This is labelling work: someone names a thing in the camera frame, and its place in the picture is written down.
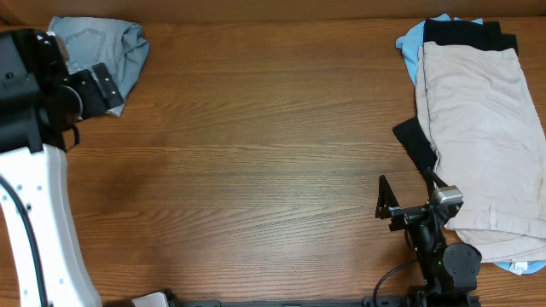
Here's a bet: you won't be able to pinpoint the beige folded garment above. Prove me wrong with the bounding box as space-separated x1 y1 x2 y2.
428 51 545 262

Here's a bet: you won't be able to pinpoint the light blue denim jeans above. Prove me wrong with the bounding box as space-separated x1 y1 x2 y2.
48 16 150 101

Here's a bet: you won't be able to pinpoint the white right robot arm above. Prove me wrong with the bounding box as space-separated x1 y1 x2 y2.
371 170 482 307

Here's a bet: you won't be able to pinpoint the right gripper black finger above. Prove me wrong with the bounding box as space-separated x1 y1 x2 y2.
424 167 448 189
375 175 400 219

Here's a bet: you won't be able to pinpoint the black folded garment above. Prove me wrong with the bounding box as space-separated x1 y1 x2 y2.
414 41 519 171

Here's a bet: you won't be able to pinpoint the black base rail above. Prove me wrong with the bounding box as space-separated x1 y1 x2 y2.
131 289 483 307

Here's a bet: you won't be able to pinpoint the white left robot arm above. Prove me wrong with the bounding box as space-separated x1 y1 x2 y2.
1 63 123 306

